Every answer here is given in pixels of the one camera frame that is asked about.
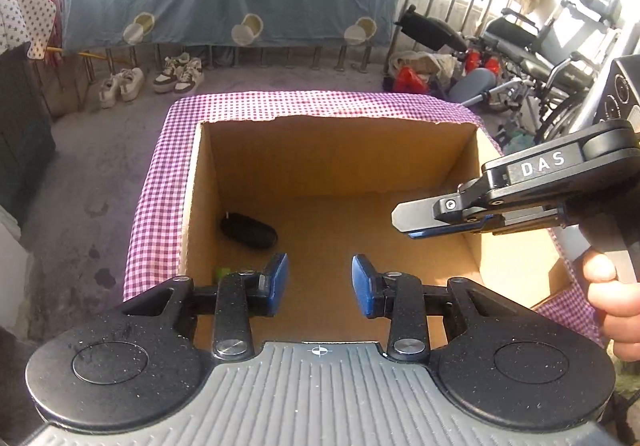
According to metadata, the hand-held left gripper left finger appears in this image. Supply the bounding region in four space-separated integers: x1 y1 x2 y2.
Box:
120 253 292 360

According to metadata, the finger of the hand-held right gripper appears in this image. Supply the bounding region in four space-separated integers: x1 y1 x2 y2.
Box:
391 176 502 232
406 205 567 240

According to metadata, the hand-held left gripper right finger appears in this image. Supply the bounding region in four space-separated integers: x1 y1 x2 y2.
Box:
351 253 522 362

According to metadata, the brown cardboard box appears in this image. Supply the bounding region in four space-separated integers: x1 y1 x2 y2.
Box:
178 115 576 352

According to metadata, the person's right hand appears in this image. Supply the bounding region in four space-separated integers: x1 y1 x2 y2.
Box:
581 248 640 362

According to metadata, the black oval case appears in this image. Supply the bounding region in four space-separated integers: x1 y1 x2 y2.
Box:
221 212 278 252

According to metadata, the red plastic bag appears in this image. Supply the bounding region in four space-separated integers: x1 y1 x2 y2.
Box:
392 65 428 93

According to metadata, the grey leg rest pad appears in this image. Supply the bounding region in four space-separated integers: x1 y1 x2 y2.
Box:
450 68 496 107

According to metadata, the purple checked cloth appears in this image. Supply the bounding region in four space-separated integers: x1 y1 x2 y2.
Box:
122 91 608 352

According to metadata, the beige cloth bag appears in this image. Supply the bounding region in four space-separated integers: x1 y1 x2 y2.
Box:
390 51 453 77

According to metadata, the red object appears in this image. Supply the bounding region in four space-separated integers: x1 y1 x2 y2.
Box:
465 49 501 74

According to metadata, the black seat wheelchair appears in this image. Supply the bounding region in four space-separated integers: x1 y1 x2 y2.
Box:
477 9 556 77

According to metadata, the black padded seat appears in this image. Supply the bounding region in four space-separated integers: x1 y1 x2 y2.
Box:
395 5 468 52

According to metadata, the white sneakers pair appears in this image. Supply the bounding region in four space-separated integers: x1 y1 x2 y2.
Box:
172 59 205 94

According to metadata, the brown and white sneaker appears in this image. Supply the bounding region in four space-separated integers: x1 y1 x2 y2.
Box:
153 57 193 94

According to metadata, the yellow stick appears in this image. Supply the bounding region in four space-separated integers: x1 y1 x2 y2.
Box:
45 46 108 61

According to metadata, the white dotted cloth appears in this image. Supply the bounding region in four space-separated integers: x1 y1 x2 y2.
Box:
0 0 63 60

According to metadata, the grey frame wheelchair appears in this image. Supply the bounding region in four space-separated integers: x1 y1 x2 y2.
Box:
520 0 626 147

